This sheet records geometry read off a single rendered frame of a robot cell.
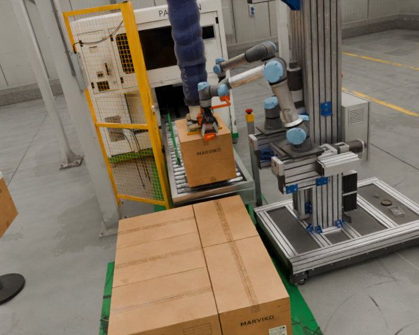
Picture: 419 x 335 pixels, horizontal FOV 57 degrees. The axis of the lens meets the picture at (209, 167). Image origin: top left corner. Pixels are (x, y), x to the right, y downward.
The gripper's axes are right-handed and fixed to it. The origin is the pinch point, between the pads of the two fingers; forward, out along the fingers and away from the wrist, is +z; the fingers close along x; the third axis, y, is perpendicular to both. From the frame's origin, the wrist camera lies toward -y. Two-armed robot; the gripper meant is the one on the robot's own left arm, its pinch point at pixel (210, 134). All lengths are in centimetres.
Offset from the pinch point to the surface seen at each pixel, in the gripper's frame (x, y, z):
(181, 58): 8, 52, -45
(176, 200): 32, 31, 63
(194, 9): -6, 52, -78
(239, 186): -22, 32, 61
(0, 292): 195, 32, 121
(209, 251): 16, -40, 66
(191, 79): 4, 51, -29
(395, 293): -108, -59, 119
